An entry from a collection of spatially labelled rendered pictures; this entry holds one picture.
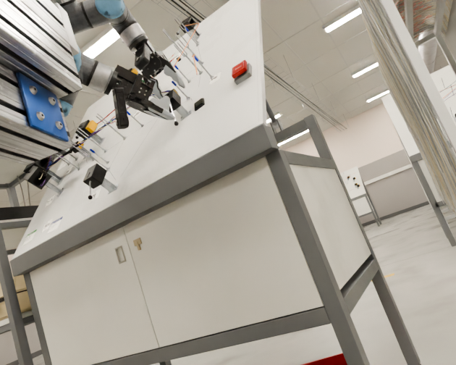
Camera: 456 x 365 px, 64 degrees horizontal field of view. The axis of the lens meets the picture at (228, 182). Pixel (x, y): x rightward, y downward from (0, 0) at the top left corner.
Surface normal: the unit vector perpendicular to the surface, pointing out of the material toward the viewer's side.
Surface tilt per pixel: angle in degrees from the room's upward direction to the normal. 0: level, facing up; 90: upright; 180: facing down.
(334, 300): 90
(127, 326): 90
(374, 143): 90
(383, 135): 90
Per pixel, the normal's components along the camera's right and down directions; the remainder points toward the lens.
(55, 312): -0.49, 0.00
